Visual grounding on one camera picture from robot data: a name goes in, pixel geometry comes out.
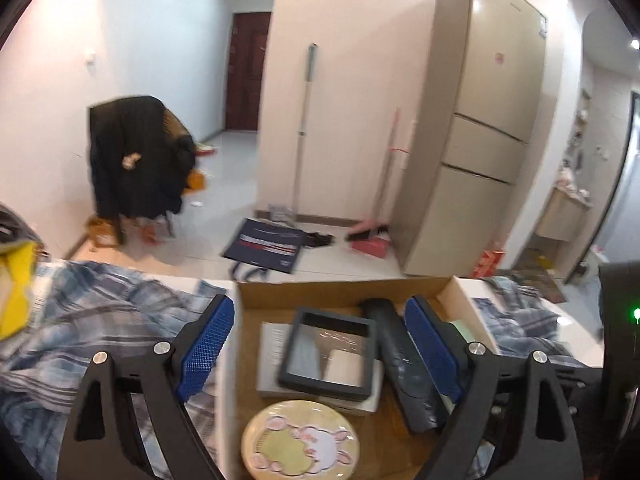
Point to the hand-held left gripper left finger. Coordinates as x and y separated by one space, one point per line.
205 350

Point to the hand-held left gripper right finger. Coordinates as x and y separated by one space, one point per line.
432 350

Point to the black remote control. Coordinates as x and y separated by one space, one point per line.
405 375

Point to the grey box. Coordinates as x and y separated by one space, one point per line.
272 355

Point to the black frame display case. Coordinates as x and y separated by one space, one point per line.
305 355

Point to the cardboard box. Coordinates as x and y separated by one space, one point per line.
320 292

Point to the round cartoon tin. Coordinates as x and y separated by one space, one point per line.
300 445

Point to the red carton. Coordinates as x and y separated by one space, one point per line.
490 262

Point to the patterned floor mat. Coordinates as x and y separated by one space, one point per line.
540 280

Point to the blue plaid shirt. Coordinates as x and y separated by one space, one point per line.
100 310

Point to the red dustpan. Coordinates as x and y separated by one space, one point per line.
371 248

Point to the navy tote bag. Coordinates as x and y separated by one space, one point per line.
265 245

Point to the orange slippers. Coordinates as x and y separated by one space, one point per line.
150 233

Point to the beige vanity cabinet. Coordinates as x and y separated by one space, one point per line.
560 215

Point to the small orange carton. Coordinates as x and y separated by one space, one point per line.
102 230

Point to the black cloth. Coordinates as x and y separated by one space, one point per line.
317 239

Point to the orange box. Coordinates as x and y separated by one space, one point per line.
195 182

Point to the pink clothes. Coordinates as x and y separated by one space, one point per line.
575 185

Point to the pink broom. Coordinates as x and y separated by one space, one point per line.
387 170

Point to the yellow bag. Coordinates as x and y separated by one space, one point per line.
15 290

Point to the red floor clutter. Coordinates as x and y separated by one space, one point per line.
206 149

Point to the black jacket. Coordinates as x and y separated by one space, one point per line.
135 160

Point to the beige refrigerator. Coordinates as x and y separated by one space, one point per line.
480 110

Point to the dark wooden door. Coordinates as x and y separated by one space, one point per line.
247 70

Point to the recessed ceiling light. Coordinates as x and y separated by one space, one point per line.
635 42

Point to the white light switch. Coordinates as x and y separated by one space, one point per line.
90 59

